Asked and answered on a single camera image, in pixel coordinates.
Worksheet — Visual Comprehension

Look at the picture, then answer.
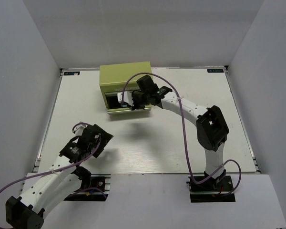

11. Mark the green metal drawer chest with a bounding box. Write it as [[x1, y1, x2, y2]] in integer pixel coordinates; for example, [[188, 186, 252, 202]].
[[99, 62, 152, 115]]

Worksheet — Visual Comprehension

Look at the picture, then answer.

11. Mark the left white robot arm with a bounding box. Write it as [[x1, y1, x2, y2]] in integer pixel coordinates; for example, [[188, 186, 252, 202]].
[[5, 123, 113, 229]]

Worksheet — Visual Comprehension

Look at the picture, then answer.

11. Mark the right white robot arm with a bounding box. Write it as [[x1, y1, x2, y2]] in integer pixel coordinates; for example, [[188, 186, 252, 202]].
[[119, 73, 229, 190]]

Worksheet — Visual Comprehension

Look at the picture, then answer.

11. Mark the left blue corner label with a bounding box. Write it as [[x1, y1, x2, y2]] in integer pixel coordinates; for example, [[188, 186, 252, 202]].
[[63, 71, 80, 76]]

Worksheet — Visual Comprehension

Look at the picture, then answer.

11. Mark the blue corner label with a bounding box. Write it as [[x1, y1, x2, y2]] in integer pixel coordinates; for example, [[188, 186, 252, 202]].
[[63, 71, 80, 76], [207, 69, 224, 73]]

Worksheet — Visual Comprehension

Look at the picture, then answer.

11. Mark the right blue corner label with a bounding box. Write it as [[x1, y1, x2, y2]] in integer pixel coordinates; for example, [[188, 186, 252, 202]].
[[207, 69, 224, 73]]

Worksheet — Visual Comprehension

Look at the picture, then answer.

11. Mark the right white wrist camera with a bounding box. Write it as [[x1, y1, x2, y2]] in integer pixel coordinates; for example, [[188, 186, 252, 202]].
[[117, 91, 134, 107]]

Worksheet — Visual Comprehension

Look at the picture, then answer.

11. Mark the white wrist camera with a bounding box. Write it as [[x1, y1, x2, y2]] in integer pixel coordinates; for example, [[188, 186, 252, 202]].
[[117, 91, 134, 107], [71, 123, 87, 136]]

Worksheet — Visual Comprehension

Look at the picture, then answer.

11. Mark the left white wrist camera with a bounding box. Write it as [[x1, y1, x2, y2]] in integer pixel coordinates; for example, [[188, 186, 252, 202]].
[[71, 123, 87, 136]]

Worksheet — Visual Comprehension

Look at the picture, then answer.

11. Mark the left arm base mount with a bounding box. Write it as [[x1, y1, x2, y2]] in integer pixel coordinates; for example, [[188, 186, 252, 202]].
[[64, 175, 111, 202]]

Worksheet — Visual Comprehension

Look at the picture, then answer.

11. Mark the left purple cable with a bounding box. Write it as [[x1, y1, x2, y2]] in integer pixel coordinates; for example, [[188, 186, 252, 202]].
[[0, 121, 109, 229]]

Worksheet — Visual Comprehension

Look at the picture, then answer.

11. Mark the purple cable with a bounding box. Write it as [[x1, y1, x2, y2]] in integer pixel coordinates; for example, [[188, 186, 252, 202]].
[[123, 73, 242, 197], [0, 121, 109, 229]]

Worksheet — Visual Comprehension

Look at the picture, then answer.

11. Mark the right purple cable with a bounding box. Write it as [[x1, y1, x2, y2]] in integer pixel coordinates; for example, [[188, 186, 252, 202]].
[[123, 73, 242, 197]]

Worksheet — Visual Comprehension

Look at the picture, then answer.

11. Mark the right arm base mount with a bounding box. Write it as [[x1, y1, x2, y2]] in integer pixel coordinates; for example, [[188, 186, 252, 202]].
[[186, 176, 235, 203]]

